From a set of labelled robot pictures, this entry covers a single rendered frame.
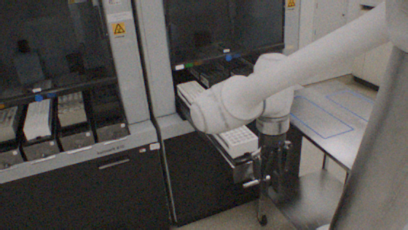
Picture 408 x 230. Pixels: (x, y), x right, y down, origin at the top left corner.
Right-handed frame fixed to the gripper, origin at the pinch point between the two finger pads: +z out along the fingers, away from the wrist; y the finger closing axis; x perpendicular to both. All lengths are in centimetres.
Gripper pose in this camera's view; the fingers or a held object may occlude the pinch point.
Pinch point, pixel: (270, 184)
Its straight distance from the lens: 101.7
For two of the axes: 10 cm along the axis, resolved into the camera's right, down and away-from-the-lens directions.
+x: 3.8, 4.1, -8.3
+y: -9.2, 2.4, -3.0
